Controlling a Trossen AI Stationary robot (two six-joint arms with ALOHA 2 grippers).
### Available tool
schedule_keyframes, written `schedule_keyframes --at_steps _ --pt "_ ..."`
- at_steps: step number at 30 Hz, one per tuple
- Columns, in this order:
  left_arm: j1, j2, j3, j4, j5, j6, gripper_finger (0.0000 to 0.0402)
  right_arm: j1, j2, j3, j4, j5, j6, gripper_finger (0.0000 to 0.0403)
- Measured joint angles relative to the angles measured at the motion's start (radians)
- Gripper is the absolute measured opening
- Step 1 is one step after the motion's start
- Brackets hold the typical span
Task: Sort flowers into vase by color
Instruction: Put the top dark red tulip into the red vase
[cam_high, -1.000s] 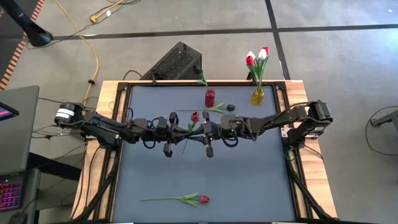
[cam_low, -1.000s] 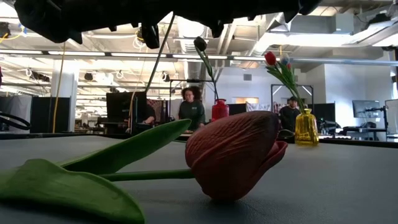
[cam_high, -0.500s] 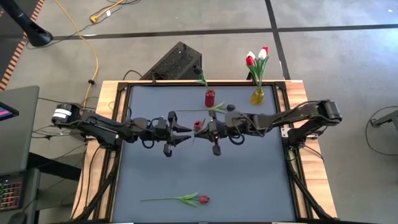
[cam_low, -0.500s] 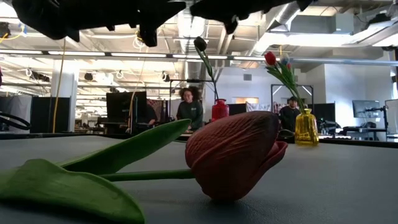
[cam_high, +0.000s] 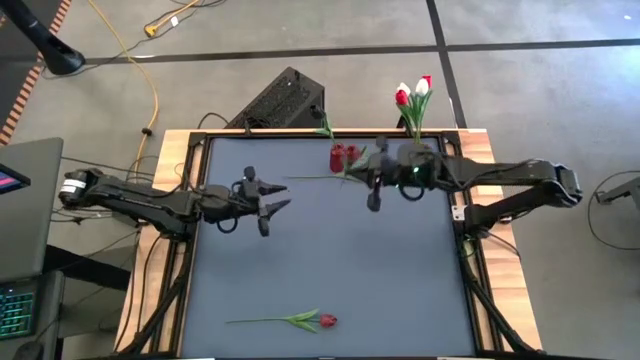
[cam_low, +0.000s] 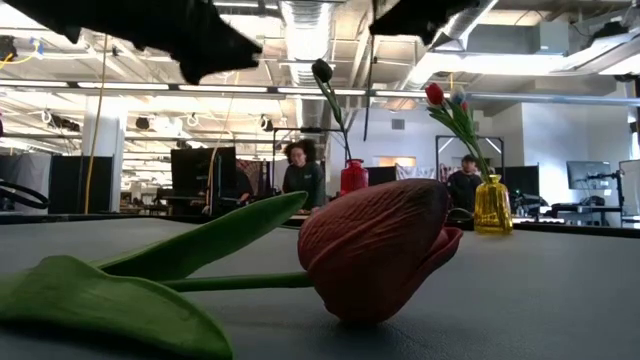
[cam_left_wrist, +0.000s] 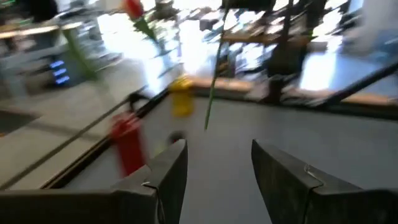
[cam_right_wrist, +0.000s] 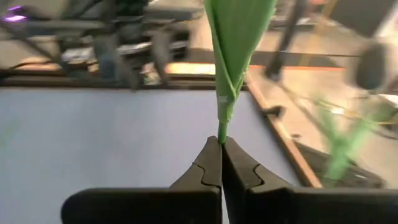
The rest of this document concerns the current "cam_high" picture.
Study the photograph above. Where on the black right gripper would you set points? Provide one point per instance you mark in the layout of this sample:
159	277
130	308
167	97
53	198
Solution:
385	172

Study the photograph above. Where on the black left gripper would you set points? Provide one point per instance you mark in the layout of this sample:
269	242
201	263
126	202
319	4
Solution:
240	200

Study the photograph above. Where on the black tulip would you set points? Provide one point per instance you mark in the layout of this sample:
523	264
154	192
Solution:
316	111
345	176

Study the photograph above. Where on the bright red tulip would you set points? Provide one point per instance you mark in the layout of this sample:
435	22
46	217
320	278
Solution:
428	79
401	98

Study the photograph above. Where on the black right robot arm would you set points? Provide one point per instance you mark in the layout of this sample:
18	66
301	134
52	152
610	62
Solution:
515	175

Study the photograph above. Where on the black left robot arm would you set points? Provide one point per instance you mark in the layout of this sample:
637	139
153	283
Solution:
130	200

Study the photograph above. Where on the red ribbed vase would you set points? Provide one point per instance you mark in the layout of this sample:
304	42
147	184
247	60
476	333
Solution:
337	161

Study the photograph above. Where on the yellow glass vase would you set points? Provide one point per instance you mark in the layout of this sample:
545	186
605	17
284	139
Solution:
417	144

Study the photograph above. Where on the grey table mat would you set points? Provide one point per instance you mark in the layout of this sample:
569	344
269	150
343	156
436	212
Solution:
325	260

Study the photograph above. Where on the black computer tower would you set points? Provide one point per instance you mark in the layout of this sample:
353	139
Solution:
285	100

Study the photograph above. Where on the black stand foot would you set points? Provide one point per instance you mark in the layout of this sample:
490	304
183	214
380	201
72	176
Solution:
617	190

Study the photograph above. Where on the black stand pole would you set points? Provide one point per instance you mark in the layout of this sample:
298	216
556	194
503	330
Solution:
55	55

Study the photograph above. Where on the screen with pink display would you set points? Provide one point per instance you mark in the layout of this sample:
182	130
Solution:
10	181

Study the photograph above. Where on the orange edged floor mat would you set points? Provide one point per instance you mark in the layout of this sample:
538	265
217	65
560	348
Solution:
30	82

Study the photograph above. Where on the laptop with green keyboard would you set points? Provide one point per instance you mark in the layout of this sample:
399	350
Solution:
15	315

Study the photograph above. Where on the black computer mouse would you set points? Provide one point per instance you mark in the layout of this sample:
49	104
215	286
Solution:
27	351

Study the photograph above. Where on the black metal table frame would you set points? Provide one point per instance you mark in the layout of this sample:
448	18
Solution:
280	134

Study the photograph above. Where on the white metal bracket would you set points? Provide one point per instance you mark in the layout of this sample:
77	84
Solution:
458	212

